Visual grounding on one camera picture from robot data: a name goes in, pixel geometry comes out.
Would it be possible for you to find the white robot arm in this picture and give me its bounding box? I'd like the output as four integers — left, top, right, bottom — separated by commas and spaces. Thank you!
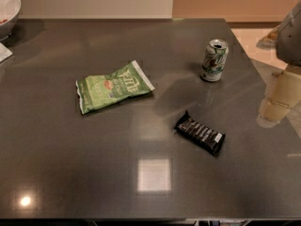
257, 2, 301, 128

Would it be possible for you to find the black rxbar chocolate bar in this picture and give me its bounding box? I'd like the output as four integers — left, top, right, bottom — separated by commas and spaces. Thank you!
174, 111, 226, 156

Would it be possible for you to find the white gripper with vent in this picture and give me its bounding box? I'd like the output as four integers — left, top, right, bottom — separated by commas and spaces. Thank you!
257, 65, 301, 128

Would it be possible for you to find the white bowl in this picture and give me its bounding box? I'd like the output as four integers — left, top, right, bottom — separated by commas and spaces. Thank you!
0, 0, 22, 40

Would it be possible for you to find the green white soda can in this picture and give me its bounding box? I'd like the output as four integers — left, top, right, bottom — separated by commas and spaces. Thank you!
200, 39, 229, 82

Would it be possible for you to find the green chip bag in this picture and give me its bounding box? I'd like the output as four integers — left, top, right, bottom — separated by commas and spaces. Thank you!
75, 60, 154, 115

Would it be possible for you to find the white paper sheet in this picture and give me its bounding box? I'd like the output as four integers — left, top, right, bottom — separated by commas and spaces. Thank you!
0, 42, 13, 62

